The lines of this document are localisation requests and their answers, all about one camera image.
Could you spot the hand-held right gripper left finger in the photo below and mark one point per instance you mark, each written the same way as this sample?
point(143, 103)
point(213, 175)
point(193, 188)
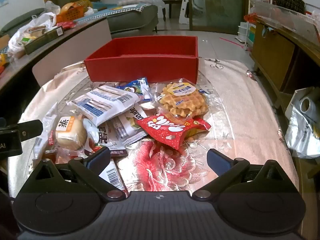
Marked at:
point(100, 158)

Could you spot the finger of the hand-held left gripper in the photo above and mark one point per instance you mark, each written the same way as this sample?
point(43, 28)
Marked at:
point(31, 128)

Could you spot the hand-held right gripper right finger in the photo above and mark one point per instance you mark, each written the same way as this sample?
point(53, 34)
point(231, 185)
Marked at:
point(219, 162)

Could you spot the steamed bun packet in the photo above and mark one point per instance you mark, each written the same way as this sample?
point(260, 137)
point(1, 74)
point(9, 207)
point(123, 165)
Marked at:
point(71, 132)

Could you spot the white green-print snack packet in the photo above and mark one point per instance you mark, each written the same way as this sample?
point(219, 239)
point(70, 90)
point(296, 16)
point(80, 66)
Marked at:
point(130, 127)

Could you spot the white blue-print snack packet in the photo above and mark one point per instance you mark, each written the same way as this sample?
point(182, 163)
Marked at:
point(100, 105)

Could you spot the red snack packet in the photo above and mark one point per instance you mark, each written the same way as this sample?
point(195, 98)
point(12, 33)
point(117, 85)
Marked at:
point(165, 130)

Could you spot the waffle packet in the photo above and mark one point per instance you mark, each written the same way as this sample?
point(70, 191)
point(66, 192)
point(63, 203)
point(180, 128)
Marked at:
point(183, 100)

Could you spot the blue snack packet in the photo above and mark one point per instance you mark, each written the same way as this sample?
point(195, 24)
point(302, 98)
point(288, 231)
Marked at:
point(135, 86)

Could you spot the red cardboard box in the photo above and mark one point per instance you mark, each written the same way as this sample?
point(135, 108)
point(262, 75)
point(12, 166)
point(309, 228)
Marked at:
point(140, 67)

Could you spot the white red-date snack packet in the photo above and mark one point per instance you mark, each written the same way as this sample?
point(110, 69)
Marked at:
point(97, 140)

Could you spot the white barcode snack packet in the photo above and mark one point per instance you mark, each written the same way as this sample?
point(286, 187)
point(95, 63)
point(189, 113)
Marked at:
point(113, 176)

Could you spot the silvery plastic bag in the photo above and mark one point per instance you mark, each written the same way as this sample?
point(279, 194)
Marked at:
point(300, 130)

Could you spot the dark green box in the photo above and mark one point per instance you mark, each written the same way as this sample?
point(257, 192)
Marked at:
point(40, 41)

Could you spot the grey coffee table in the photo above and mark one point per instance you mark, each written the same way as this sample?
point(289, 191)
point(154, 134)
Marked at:
point(75, 47)

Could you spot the white plastic bag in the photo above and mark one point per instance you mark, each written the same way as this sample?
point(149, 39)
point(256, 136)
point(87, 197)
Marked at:
point(37, 22)

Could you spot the grey green couch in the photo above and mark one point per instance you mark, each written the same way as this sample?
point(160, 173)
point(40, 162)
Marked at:
point(15, 22)

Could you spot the red patterned packet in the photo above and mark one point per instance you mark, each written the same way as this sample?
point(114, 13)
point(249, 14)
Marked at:
point(66, 25)

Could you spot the orange plastic basket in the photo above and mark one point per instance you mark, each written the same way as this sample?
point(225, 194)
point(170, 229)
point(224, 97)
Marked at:
point(70, 15)

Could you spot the wooden cabinet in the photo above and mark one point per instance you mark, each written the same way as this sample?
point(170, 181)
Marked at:
point(272, 52)

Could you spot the crumpled clear plastic bag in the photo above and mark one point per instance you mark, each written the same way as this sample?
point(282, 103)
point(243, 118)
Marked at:
point(52, 6)

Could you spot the yellow round object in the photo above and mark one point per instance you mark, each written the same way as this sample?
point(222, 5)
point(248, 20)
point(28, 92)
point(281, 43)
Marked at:
point(75, 5)

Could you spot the white storage containers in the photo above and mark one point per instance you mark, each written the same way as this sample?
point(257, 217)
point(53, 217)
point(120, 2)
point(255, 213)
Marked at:
point(243, 31)

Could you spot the grey sofa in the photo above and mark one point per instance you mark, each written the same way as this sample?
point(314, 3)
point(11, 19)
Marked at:
point(132, 20)

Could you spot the blue sofa cover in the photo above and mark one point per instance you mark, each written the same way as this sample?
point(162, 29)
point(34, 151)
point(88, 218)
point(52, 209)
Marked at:
point(117, 8)

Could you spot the orange-red plastic bag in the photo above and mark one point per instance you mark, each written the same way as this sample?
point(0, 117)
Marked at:
point(250, 17)

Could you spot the glass sliding door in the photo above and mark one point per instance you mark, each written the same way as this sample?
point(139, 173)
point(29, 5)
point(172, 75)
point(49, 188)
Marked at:
point(217, 5)

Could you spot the white perforated board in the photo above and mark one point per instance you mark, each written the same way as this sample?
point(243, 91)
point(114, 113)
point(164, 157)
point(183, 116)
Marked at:
point(184, 7)

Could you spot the clear plastic tray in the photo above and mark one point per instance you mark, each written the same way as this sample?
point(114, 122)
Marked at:
point(275, 10)

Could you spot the black woven basket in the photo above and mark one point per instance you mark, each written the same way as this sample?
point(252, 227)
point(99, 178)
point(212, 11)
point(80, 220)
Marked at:
point(291, 1)

